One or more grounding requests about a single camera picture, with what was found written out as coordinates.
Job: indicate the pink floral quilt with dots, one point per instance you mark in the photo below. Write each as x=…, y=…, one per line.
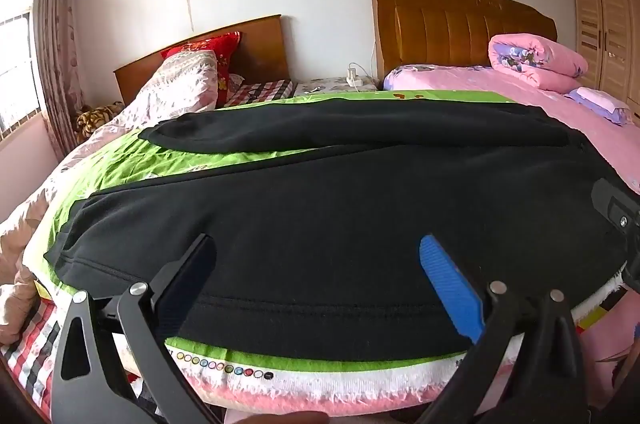
x=185, y=82

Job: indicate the folded pink quilt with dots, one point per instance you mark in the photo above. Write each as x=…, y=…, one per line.
x=537, y=61

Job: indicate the green cartoon bed sheet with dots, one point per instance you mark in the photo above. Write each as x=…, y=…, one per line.
x=165, y=154

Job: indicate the light wooden wardrobe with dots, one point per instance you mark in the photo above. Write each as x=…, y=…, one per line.
x=607, y=36

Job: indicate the right wooden headboard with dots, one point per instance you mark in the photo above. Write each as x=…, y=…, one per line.
x=448, y=32

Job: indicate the white charger with cable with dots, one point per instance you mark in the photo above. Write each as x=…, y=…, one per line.
x=357, y=76

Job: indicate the red embroidered pillow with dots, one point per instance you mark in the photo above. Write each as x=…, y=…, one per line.
x=223, y=47

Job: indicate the black pants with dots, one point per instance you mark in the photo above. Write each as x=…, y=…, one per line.
x=330, y=214

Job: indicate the purple white pillow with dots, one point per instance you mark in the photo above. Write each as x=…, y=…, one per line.
x=602, y=104

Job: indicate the window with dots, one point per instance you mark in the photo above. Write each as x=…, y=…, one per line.
x=19, y=97

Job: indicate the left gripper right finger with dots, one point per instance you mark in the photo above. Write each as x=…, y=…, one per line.
x=547, y=383

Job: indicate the pink curtain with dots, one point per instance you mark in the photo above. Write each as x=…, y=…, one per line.
x=57, y=65

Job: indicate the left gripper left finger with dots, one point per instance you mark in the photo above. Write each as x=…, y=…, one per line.
x=89, y=382

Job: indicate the pink bed sheet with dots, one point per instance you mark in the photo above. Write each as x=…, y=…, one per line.
x=609, y=322

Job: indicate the plaid bed sheet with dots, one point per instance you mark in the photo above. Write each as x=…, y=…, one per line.
x=261, y=92

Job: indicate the wooden headboard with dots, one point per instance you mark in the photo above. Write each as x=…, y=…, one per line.
x=448, y=32
x=260, y=56

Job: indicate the tiger print plush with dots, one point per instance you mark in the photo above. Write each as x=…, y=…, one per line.
x=88, y=120

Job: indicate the left wooden headboard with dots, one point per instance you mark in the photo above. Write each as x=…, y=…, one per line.
x=260, y=56

